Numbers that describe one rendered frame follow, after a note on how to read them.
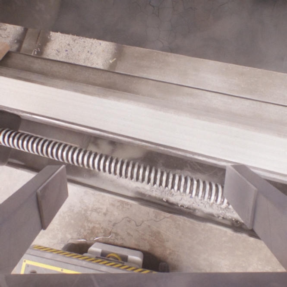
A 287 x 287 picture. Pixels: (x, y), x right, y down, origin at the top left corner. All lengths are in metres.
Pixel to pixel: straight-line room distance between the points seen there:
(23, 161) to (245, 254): 1.12
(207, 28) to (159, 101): 0.26
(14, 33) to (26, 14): 0.21
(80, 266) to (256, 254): 0.84
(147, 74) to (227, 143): 0.17
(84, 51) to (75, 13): 0.22
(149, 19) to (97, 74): 0.23
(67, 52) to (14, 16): 0.31
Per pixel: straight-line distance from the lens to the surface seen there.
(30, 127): 0.85
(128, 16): 0.56
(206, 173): 0.76
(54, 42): 0.43
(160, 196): 0.75
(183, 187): 0.42
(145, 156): 0.75
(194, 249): 1.22
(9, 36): 0.49
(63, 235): 1.32
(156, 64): 0.36
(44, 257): 1.01
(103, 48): 0.39
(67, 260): 0.97
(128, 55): 0.37
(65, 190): 0.17
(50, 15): 0.65
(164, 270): 1.10
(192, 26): 0.54
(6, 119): 0.72
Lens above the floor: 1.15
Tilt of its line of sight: 79 degrees down
